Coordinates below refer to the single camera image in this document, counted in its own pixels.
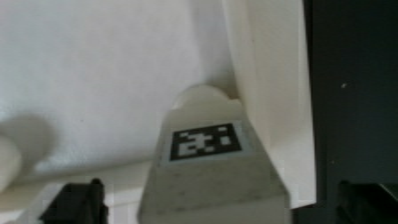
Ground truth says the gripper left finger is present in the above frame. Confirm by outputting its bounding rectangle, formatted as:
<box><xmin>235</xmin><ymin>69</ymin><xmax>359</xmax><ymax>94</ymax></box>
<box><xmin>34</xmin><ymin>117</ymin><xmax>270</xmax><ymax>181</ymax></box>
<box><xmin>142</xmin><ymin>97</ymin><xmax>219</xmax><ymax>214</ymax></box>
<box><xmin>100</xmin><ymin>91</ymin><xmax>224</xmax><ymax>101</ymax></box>
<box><xmin>39</xmin><ymin>178</ymin><xmax>109</xmax><ymax>224</ymax></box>

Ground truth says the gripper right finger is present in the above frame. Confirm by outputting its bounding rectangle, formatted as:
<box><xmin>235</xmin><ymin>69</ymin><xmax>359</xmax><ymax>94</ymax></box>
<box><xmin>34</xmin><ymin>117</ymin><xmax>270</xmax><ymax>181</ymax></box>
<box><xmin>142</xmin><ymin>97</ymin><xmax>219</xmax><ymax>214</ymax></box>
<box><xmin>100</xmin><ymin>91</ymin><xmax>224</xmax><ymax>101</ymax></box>
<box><xmin>336</xmin><ymin>181</ymin><xmax>398</xmax><ymax>224</ymax></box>

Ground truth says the white square table top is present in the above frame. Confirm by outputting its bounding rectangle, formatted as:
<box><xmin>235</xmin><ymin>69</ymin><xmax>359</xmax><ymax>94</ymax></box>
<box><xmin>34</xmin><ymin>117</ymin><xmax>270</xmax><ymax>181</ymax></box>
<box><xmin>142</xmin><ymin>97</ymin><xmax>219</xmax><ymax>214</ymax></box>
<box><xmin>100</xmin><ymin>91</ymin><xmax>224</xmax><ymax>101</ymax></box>
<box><xmin>0</xmin><ymin>0</ymin><xmax>316</xmax><ymax>224</ymax></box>

